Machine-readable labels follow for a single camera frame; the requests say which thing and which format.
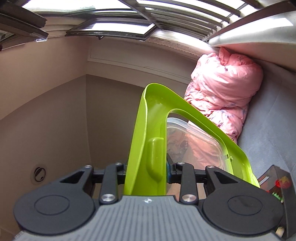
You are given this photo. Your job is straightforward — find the green lid with clear window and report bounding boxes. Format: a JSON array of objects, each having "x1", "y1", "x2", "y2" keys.
[{"x1": 123, "y1": 83, "x2": 259, "y2": 196}]

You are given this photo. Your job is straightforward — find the smoky transparent storage bin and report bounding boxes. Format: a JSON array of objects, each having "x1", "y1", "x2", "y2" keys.
[{"x1": 258, "y1": 165, "x2": 295, "y2": 240}]

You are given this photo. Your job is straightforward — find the crocheted doll with red hat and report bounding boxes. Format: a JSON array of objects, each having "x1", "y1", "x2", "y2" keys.
[{"x1": 266, "y1": 176, "x2": 292, "y2": 203}]

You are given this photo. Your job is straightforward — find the pink quilted jacket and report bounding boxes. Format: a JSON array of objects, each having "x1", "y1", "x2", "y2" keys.
[{"x1": 184, "y1": 48, "x2": 263, "y2": 142}]

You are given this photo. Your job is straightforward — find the black window security bars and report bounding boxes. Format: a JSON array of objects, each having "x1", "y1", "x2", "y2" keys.
[{"x1": 1, "y1": 1, "x2": 295, "y2": 49}]

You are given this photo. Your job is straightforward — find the round wall socket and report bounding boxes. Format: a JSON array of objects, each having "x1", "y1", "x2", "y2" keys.
[{"x1": 30, "y1": 164, "x2": 47, "y2": 185}]

